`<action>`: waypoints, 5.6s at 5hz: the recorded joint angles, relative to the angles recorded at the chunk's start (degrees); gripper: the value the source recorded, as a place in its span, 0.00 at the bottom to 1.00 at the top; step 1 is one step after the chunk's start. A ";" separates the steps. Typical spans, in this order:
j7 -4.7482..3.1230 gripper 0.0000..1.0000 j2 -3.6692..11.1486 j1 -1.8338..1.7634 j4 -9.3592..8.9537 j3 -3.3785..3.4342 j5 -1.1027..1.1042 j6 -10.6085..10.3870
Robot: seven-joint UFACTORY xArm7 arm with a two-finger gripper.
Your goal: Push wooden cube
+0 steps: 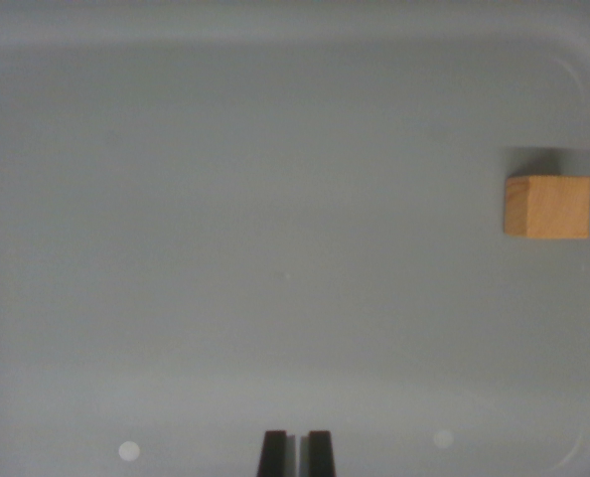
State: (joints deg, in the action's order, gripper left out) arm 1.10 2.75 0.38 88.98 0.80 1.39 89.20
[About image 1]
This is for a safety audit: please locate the wooden cube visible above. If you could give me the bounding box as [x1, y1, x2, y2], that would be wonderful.
[503, 174, 590, 241]

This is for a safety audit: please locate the grey plastic bin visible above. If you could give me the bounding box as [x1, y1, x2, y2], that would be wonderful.
[0, 0, 590, 477]

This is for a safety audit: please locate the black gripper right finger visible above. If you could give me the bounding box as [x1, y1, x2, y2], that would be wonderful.
[299, 429, 338, 477]

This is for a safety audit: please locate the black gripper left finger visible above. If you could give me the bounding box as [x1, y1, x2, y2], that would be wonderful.
[257, 429, 297, 477]

